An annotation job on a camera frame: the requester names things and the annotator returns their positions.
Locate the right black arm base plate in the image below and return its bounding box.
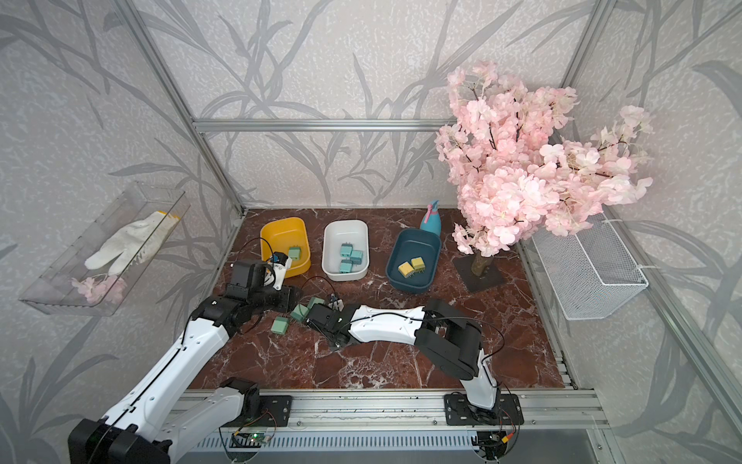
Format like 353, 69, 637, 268
444, 392, 525, 427

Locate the dark teal storage box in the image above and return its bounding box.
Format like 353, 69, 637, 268
386, 228, 442, 294

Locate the pink artificial blossom tree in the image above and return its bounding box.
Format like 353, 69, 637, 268
435, 62, 653, 278

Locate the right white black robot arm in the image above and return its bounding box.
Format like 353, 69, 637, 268
305, 300, 500, 411

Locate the yellow plug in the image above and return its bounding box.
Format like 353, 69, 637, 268
411, 257, 426, 272
398, 262, 415, 278

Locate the teal pink spray bottle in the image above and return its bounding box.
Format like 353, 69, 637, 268
419, 200, 442, 236

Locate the white plastic storage box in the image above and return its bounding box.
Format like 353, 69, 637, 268
322, 220, 370, 282

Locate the white wire mesh basket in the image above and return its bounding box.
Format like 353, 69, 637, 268
533, 214, 648, 321

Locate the yellow plastic storage box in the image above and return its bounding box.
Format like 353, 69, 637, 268
260, 217, 311, 278

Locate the left circuit board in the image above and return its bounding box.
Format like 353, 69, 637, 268
229, 432, 274, 450

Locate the small pink flower sprig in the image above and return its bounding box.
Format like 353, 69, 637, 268
71, 276, 128, 305

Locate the circuit board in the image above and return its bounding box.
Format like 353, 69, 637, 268
229, 432, 274, 450
471, 430, 516, 452

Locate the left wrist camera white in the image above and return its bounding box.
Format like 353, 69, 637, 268
271, 251, 292, 290

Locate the right circuit board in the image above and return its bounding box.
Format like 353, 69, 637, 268
471, 430, 516, 452

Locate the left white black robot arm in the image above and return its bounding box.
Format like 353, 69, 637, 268
68, 253, 301, 463

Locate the white work glove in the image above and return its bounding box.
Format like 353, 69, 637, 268
84, 211, 181, 276

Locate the aluminium front rail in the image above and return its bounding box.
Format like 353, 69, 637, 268
120, 387, 611, 434

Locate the teal plug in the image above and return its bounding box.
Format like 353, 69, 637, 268
350, 249, 364, 265
338, 260, 354, 274
340, 243, 354, 258

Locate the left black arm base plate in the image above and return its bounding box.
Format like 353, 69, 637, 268
241, 394, 294, 428

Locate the clear acrylic wall shelf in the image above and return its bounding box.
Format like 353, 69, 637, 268
19, 182, 191, 316

